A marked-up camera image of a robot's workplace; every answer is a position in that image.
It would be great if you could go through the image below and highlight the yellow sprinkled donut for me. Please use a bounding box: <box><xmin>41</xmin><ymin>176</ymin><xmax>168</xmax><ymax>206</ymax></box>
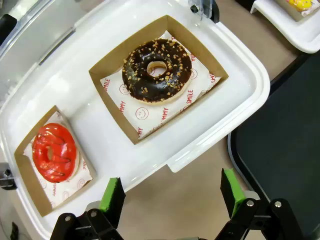
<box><xmin>285</xmin><ymin>0</ymin><xmax>315</xmax><ymax>13</ymax></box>

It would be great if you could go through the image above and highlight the clear plastic container lid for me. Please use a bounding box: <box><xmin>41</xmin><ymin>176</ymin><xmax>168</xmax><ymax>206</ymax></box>
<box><xmin>0</xmin><ymin>0</ymin><xmax>106</xmax><ymax>101</ymax></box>

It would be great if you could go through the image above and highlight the dark grey serving tray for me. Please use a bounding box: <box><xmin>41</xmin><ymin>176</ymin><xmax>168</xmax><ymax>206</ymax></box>
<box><xmin>226</xmin><ymin>53</ymin><xmax>320</xmax><ymax>240</ymax></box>

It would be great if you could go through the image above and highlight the clear acrylic lid clip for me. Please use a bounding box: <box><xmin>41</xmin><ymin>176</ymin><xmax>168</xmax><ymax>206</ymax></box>
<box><xmin>187</xmin><ymin>0</ymin><xmax>220</xmax><ymax>24</ymax></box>

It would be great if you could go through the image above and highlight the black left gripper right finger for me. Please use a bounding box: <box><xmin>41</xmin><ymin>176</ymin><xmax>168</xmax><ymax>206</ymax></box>
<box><xmin>213</xmin><ymin>168</ymin><xmax>304</xmax><ymax>240</ymax></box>

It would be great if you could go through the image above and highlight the white smiley print paper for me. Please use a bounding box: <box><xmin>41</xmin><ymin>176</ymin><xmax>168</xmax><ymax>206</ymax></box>
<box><xmin>99</xmin><ymin>30</ymin><xmax>222</xmax><ymax>140</ymax></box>
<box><xmin>23</xmin><ymin>111</ymin><xmax>93</xmax><ymax>209</ymax></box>

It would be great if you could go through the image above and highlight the chocolate donut with nuts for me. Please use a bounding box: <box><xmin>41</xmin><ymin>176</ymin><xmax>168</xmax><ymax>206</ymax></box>
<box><xmin>121</xmin><ymin>38</ymin><xmax>193</xmax><ymax>106</ymax></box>

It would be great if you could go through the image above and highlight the small white plastic container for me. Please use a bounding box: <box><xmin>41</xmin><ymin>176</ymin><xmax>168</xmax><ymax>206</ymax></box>
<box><xmin>250</xmin><ymin>0</ymin><xmax>320</xmax><ymax>54</ymax></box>

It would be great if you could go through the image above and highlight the red glazed donut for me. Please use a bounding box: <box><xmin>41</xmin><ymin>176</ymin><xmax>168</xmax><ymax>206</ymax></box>
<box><xmin>31</xmin><ymin>122</ymin><xmax>81</xmax><ymax>183</ymax></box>

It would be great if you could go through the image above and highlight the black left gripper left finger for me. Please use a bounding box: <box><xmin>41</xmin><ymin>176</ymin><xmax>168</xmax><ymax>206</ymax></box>
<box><xmin>49</xmin><ymin>177</ymin><xmax>127</xmax><ymax>240</ymax></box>

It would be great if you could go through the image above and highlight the large white plastic container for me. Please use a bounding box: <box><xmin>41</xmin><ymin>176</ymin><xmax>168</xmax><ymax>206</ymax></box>
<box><xmin>0</xmin><ymin>0</ymin><xmax>272</xmax><ymax>240</ymax></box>

